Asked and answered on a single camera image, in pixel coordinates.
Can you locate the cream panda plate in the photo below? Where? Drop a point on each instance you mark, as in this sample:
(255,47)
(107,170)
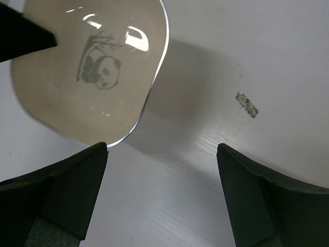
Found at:
(93,86)

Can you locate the grey sticker residue mark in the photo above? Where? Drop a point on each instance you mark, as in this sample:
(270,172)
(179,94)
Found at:
(247,105)

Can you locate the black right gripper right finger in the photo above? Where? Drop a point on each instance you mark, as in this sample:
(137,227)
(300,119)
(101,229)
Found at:
(268,208)

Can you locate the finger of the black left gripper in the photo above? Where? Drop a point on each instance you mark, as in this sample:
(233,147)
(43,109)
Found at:
(20,36)

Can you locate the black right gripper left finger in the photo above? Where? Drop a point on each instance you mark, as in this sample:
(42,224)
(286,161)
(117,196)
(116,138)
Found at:
(53,206)

